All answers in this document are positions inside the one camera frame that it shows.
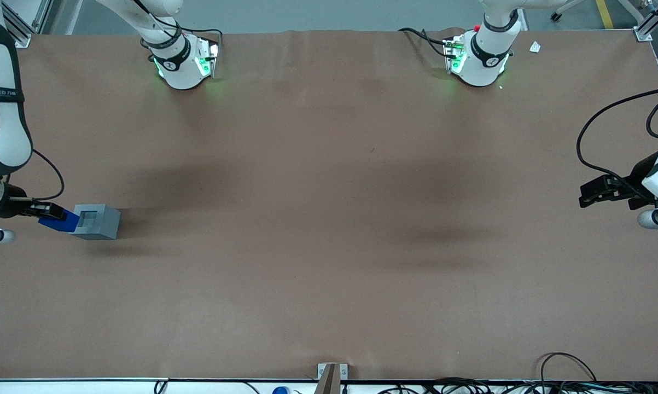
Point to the aluminium frame profile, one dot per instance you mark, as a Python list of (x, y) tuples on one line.
[(19, 30), (642, 33)]

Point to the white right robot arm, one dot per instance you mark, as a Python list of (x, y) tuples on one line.
[(181, 65)]

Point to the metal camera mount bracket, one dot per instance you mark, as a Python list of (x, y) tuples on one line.
[(328, 377)]

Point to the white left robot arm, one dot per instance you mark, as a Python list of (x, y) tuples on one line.
[(482, 60)]

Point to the blue round cap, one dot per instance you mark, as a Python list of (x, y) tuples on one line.
[(280, 390)]

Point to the small white paper scrap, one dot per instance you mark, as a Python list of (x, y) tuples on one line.
[(535, 47)]

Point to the paper table cover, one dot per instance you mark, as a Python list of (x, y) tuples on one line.
[(328, 246)]

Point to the gray cube base with hole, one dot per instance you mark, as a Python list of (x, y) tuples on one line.
[(96, 223)]

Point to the stand leg with caster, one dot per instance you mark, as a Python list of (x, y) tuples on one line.
[(566, 6)]

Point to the blue plastic part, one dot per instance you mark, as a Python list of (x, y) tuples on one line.
[(60, 224)]

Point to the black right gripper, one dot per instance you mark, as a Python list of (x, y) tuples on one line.
[(16, 206)]

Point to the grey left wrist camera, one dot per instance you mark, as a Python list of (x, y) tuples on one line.
[(657, 219)]

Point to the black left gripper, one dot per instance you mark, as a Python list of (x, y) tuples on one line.
[(633, 183)]

